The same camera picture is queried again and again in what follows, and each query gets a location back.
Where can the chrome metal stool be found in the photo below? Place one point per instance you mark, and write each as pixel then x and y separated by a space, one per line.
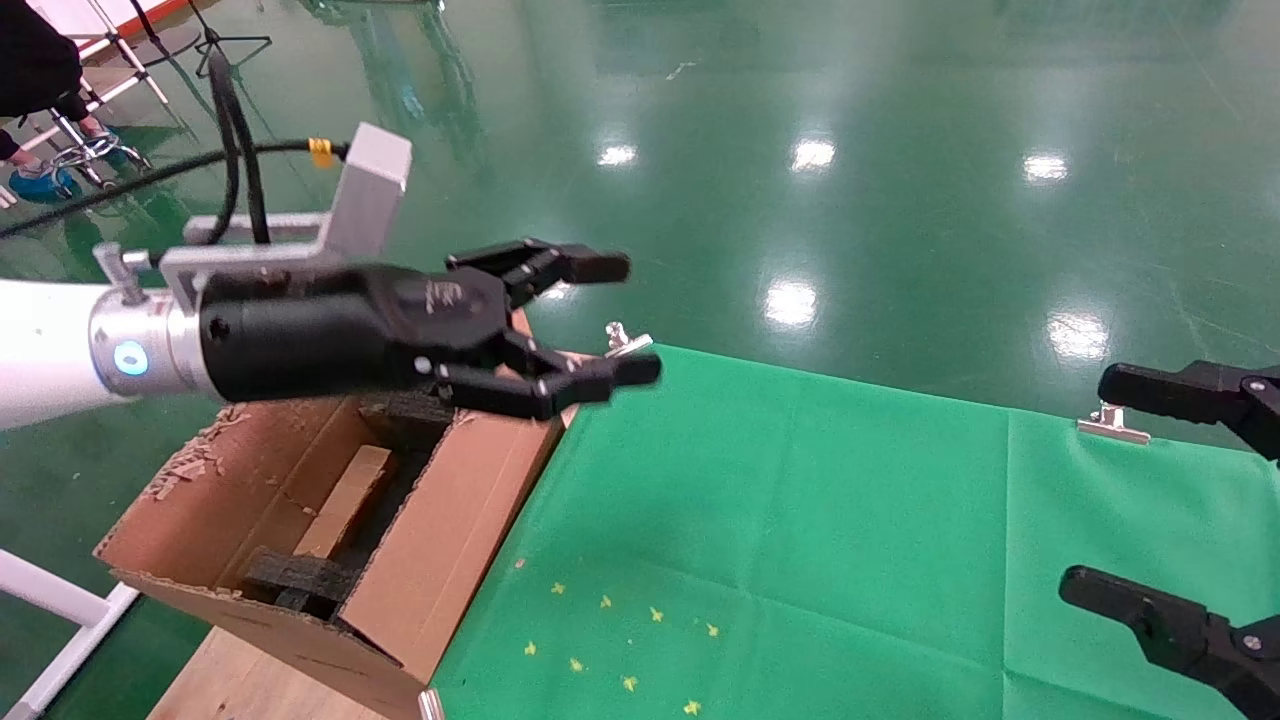
pixel 90 150

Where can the white tube frame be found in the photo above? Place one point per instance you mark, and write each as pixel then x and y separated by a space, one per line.
pixel 50 595

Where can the plywood board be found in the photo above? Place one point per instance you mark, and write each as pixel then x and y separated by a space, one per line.
pixel 230 685

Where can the black foam insert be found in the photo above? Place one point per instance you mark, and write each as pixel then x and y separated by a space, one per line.
pixel 300 578

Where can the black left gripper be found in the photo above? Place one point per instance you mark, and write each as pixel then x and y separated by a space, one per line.
pixel 320 335

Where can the black tripod stand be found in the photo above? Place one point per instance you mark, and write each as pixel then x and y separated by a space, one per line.
pixel 208 40

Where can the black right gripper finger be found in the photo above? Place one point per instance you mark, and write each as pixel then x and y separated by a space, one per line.
pixel 1190 390
pixel 1190 635

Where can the large open brown carton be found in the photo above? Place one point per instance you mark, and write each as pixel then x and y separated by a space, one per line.
pixel 450 540

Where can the large green tablecloth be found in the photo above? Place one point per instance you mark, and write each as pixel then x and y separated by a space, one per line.
pixel 800 520

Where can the person in black clothing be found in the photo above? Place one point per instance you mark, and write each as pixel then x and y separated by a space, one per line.
pixel 30 60

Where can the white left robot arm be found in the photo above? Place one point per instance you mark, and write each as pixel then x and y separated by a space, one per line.
pixel 50 340

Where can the blue shoe cover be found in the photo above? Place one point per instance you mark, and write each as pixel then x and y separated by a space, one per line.
pixel 40 185

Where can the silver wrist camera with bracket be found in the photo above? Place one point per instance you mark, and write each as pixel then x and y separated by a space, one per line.
pixel 370 190

